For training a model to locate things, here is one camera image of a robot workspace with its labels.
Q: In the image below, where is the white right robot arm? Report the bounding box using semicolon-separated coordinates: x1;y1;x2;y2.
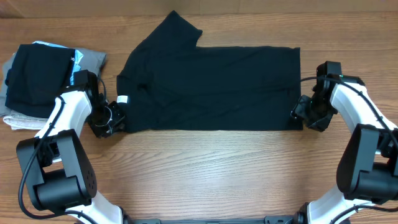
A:
292;74;397;223

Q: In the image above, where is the folded grey garment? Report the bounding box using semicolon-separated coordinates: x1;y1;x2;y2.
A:
1;48;106;116

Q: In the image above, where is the folded black garment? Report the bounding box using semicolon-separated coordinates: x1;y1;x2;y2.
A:
5;44;75;118

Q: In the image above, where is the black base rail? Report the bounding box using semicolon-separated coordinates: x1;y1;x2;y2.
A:
123;212;308;224

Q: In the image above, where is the folded beige garment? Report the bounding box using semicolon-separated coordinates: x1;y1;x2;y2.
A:
3;111;48;130

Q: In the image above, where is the folded light blue garment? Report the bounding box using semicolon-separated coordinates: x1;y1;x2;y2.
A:
34;40;84;85

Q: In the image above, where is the black t-shirt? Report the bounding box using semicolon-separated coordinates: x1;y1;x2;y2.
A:
117;11;303;133

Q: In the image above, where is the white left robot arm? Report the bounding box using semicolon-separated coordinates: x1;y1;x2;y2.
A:
16;85;132;223

